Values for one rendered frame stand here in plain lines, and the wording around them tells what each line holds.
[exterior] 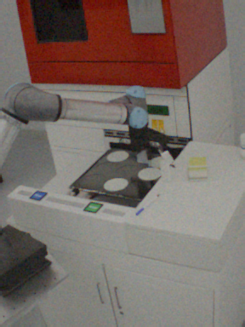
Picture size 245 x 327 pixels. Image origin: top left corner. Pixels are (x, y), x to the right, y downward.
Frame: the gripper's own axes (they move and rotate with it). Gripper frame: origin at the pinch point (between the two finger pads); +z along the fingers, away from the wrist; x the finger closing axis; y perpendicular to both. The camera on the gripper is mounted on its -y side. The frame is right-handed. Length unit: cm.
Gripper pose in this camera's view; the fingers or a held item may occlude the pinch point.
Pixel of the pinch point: (150, 163)
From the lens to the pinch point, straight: 199.3
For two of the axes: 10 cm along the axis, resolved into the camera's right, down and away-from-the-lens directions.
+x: 0.3, 4.8, -8.8
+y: -9.9, 1.4, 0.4
